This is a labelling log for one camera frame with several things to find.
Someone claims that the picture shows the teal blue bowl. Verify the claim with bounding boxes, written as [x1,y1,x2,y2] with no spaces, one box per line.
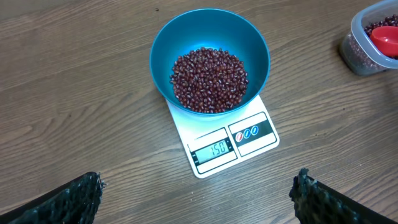
[150,8,271,116]

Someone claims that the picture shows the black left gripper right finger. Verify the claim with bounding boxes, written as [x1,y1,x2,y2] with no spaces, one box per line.
[289,168,397,224]

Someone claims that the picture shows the clear plastic container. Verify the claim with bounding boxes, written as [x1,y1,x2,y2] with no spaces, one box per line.
[340,0,397,76]

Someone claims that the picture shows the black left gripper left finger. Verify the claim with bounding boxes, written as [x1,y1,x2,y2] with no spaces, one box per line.
[1,172,104,224]

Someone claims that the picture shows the red beans in bowl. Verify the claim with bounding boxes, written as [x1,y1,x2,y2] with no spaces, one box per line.
[170,47,249,114]

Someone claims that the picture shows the white digital kitchen scale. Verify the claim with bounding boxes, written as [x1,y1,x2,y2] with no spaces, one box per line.
[167,95,280,179]

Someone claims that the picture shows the red measuring scoop blue handle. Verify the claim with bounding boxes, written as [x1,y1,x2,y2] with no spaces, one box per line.
[370,26,398,57]

